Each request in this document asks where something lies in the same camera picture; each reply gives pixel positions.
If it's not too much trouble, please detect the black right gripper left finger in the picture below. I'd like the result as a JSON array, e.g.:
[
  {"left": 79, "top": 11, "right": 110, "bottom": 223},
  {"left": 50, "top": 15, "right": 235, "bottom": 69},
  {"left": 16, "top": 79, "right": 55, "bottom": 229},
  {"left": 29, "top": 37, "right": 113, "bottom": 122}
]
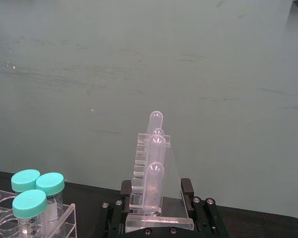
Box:
[{"left": 93, "top": 179, "right": 133, "bottom": 238}]

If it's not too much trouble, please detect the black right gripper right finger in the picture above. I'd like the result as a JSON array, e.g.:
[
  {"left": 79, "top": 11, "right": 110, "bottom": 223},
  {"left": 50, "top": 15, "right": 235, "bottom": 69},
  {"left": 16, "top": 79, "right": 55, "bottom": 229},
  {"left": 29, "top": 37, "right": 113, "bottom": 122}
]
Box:
[{"left": 180, "top": 178, "right": 230, "bottom": 238}]

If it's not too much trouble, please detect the clear acrylic tube stand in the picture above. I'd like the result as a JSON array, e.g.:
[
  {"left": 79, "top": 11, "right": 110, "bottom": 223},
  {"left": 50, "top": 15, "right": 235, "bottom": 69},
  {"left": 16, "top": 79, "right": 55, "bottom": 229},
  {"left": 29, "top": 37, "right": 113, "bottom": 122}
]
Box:
[{"left": 125, "top": 132, "right": 195, "bottom": 230}]

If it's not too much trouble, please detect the black table cloth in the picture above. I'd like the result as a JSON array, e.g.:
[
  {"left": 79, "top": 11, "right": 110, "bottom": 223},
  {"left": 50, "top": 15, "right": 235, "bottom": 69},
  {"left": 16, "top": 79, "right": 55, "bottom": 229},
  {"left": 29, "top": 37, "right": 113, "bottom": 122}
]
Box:
[{"left": 0, "top": 169, "right": 298, "bottom": 238}]

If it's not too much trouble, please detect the clear acrylic vial rack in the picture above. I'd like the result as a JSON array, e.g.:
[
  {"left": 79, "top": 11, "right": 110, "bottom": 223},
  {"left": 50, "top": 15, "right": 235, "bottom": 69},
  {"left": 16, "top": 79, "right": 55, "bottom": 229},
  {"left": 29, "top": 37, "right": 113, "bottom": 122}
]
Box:
[{"left": 0, "top": 187, "right": 78, "bottom": 238}]

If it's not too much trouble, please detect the teal-capped clear vial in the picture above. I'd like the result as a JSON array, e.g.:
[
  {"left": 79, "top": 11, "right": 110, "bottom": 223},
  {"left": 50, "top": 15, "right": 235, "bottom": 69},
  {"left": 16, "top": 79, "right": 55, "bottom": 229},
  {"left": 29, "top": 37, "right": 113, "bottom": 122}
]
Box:
[
  {"left": 10, "top": 169, "right": 41, "bottom": 196},
  {"left": 11, "top": 189, "right": 48, "bottom": 238},
  {"left": 35, "top": 172, "right": 66, "bottom": 224}
]

